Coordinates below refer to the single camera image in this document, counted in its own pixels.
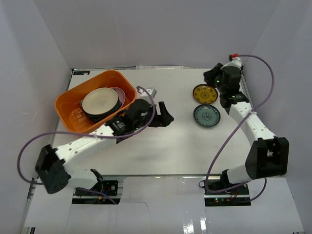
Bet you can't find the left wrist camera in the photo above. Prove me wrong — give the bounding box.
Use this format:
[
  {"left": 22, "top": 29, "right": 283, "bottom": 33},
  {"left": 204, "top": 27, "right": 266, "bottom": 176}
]
[{"left": 137, "top": 87, "right": 157, "bottom": 101}]

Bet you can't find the left blue table label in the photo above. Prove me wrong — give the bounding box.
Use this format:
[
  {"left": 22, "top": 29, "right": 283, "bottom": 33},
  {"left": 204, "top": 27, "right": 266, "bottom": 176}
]
[{"left": 73, "top": 71, "right": 90, "bottom": 76}]

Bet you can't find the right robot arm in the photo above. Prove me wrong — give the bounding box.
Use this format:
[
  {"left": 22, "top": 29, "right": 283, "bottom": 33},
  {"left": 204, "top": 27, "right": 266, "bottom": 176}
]
[{"left": 204, "top": 63, "right": 290, "bottom": 195}]

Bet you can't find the pink round plate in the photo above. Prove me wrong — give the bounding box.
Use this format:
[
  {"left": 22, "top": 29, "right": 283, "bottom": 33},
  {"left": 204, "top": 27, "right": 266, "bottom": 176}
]
[{"left": 112, "top": 87, "right": 126, "bottom": 109}]

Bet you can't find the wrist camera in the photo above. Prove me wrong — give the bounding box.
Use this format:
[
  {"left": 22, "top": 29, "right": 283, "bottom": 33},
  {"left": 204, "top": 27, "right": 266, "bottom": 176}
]
[
  {"left": 137, "top": 87, "right": 157, "bottom": 101},
  {"left": 228, "top": 54, "right": 242, "bottom": 69}
]

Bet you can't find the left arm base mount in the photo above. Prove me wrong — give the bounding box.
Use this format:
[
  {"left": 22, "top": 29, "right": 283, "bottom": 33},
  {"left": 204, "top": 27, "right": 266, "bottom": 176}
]
[{"left": 75, "top": 180, "right": 118, "bottom": 196}]

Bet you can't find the yellow patterned round plate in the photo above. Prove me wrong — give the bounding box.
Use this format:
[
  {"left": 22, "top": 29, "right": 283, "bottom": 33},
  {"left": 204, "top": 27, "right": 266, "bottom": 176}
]
[{"left": 192, "top": 84, "right": 218, "bottom": 104}]

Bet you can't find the white paper sheet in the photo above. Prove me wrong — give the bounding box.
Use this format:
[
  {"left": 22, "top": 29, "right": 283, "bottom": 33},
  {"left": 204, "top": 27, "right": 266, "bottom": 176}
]
[{"left": 136, "top": 65, "right": 184, "bottom": 70}]

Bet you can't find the black floral square plate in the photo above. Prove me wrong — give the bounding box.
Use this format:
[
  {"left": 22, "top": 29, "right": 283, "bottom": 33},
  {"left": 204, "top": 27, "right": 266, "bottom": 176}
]
[{"left": 78, "top": 101, "right": 122, "bottom": 125}]

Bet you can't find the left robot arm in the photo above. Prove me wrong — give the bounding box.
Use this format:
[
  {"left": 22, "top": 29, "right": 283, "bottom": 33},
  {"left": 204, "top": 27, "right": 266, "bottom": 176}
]
[{"left": 35, "top": 99, "right": 174, "bottom": 195}]

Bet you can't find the blue white round plate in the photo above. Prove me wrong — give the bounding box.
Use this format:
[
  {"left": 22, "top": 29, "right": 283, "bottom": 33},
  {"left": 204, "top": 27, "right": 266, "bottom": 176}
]
[{"left": 193, "top": 104, "right": 221, "bottom": 128}]

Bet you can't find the cream round plate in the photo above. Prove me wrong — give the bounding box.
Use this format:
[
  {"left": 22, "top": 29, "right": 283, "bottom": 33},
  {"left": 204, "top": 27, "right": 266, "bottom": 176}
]
[{"left": 82, "top": 87, "right": 118, "bottom": 115}]

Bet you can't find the orange plastic bin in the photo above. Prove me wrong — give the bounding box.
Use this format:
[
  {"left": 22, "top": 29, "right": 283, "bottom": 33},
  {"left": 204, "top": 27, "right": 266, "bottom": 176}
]
[{"left": 55, "top": 70, "right": 137, "bottom": 133}]

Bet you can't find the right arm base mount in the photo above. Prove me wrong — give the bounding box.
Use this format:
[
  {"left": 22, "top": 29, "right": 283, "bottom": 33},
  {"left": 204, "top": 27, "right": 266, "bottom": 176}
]
[{"left": 198, "top": 180, "right": 248, "bottom": 195}]

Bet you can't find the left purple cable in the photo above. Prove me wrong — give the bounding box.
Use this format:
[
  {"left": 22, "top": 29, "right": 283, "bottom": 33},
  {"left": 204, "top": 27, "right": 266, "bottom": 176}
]
[{"left": 16, "top": 85, "right": 156, "bottom": 205}]

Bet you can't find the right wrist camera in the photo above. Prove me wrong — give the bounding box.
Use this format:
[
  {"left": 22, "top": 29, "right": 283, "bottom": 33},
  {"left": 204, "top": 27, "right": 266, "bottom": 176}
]
[{"left": 228, "top": 54, "right": 242, "bottom": 69}]

